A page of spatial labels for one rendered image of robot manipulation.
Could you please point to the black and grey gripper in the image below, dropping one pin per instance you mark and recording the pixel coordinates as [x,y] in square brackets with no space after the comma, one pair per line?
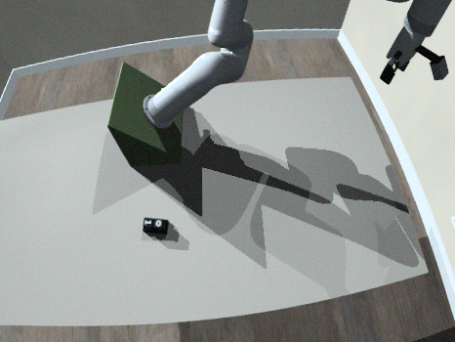
[402,51]

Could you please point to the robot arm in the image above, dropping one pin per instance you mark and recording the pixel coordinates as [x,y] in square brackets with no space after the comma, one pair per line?
[229,29]

